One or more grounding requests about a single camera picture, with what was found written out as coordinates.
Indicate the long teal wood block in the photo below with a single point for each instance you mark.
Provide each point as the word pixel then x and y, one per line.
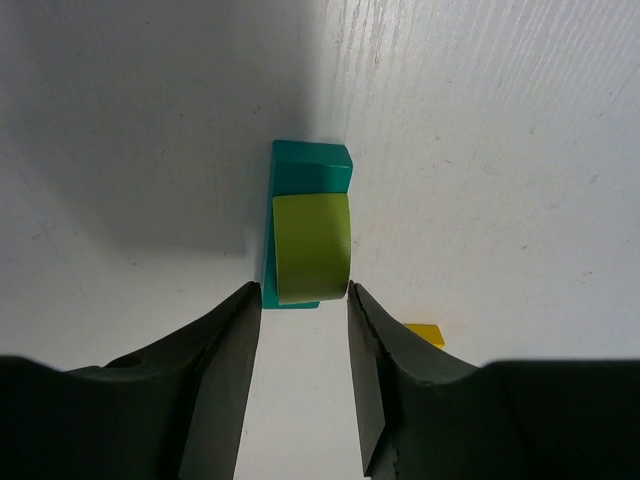
pixel 299 168

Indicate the yellow wood block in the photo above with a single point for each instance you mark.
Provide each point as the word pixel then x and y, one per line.
pixel 430 333

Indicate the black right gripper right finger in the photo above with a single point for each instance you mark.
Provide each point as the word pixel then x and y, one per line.
pixel 425 414

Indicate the lime green wood block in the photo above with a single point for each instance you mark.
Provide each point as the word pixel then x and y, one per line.
pixel 312 234

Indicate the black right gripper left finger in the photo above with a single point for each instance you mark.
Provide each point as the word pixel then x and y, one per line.
pixel 171 410

